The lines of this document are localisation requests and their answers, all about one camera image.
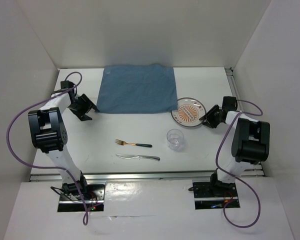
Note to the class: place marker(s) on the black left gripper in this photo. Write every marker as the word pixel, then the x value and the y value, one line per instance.
pixel 86 103

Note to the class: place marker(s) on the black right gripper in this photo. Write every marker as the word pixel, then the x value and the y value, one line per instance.
pixel 210 122

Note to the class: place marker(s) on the orange sunburst patterned plate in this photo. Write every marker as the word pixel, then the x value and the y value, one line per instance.
pixel 188 113

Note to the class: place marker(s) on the clear plastic cup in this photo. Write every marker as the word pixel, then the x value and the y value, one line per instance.
pixel 175 139

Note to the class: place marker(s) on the gold fork dark handle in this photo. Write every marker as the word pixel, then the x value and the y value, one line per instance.
pixel 123 143

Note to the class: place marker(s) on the silver table knife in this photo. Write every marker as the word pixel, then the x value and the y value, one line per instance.
pixel 131 156

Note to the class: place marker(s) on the blue cloth placemat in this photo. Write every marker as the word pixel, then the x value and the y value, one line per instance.
pixel 137 89

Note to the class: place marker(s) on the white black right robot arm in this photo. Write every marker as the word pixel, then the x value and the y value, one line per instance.
pixel 250 144

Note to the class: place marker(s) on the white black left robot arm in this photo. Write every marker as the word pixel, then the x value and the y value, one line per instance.
pixel 48 133

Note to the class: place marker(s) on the aluminium right side rail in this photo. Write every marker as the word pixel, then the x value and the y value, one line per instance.
pixel 231 80

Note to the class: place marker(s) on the aluminium rail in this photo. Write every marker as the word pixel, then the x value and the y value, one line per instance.
pixel 231 80
pixel 254 172

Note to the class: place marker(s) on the aluminium front rail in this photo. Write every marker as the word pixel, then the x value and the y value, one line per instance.
pixel 254 172

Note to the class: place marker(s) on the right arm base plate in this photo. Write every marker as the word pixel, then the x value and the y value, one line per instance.
pixel 206 198

